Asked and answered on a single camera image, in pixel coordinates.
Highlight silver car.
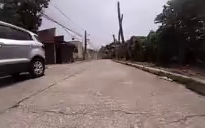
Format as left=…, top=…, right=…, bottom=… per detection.
left=0, top=19, right=47, bottom=82

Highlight pale wall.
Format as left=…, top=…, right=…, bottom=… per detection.
left=85, top=48, right=99, bottom=61

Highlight brown low building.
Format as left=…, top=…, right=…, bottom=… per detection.
left=37, top=27, right=76, bottom=65

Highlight thin utility pole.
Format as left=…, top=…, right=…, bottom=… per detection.
left=83, top=30, right=88, bottom=61

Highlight tall utility pole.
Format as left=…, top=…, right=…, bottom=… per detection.
left=116, top=0, right=126, bottom=46

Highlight overhead wires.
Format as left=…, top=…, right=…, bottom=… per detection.
left=39, top=0, right=94, bottom=48

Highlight pale concrete road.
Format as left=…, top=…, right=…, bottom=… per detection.
left=0, top=59, right=205, bottom=128

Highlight row of trees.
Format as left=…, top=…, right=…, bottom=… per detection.
left=123, top=0, right=205, bottom=70

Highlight white building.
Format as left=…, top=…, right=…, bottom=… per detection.
left=69, top=40, right=85, bottom=62

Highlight concrete kerb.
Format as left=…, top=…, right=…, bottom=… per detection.
left=113, top=59, right=205, bottom=100

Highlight dark leafy tree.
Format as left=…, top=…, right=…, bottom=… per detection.
left=0, top=0, right=51, bottom=33

